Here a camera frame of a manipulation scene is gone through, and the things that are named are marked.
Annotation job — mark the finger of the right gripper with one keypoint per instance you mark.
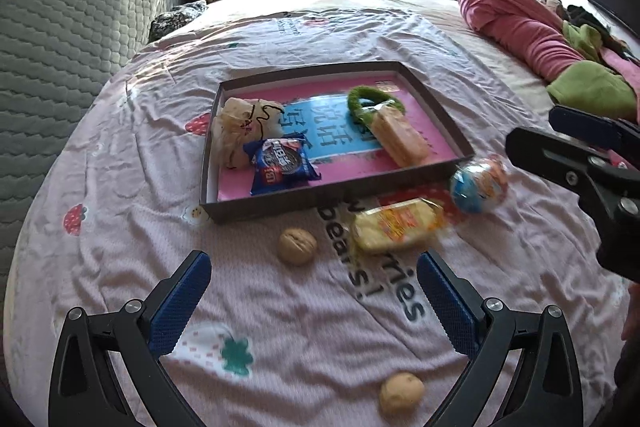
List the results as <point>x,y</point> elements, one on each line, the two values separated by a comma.
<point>574,166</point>
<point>594,130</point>

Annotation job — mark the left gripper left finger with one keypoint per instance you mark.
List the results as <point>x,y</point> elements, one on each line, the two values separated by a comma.
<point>84,387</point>

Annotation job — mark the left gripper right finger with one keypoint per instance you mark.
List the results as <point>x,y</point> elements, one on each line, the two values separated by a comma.
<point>545,389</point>

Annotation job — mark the surprise egg toy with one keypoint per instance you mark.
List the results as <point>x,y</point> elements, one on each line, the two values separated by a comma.
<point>480,185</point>

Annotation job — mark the walnut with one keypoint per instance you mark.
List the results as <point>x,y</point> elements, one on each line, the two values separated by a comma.
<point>400,393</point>
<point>297,246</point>

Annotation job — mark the yellow rice cracker packet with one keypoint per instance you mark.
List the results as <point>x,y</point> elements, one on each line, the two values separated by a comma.
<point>396,227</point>

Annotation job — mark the clear cracker stack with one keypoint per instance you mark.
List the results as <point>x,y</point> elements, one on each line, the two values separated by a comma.
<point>405,145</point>

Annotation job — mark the blue cookie packet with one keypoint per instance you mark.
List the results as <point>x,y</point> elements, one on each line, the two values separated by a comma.
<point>280,164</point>

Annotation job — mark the beige sheer drawstring pouch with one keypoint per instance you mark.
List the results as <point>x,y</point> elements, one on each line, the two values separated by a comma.
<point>239,122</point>

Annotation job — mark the green cloth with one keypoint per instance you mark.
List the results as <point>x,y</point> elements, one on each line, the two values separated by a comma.
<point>602,83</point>

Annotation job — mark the pink rolled blanket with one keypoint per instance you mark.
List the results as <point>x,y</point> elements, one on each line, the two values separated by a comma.
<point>525,28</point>

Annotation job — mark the pink and blue book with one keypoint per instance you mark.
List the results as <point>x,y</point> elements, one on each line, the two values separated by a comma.
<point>350,160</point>

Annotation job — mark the dark shallow box tray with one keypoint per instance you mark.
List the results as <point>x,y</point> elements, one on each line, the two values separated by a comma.
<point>225,193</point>

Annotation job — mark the grey quilted headboard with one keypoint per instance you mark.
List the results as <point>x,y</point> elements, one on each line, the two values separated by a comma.
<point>56,56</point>

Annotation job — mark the dark floral pillow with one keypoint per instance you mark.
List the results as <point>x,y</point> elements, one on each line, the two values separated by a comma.
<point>177,17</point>

